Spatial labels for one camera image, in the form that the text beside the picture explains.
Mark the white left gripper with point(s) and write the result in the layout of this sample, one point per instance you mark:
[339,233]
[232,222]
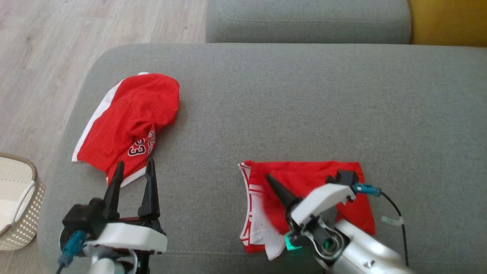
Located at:
[129,236]

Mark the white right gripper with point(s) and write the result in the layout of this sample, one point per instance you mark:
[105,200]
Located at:
[323,201]

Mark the red basketball jersey number 23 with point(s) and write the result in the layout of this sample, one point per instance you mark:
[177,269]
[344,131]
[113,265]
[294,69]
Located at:
[304,179]

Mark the red basketball shorts white stripe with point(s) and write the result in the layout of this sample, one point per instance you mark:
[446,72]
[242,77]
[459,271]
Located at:
[129,121]

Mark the grey fabric sofa seat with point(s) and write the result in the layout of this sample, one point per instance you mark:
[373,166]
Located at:
[296,114]

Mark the woven beige laundry basket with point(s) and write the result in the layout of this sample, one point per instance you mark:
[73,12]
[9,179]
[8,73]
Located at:
[19,201]

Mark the grey sofa back cushion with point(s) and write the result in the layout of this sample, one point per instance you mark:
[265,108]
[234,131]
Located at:
[304,21]

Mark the large yellow sofa cushion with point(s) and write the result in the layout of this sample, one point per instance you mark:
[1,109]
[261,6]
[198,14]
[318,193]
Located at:
[449,21]

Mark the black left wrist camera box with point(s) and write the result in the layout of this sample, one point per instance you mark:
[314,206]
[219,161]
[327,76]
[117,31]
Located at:
[81,217]

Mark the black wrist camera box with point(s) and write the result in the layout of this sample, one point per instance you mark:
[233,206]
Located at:
[344,178]
[81,217]

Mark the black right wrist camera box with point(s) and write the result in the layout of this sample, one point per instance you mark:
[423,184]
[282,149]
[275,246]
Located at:
[344,178]

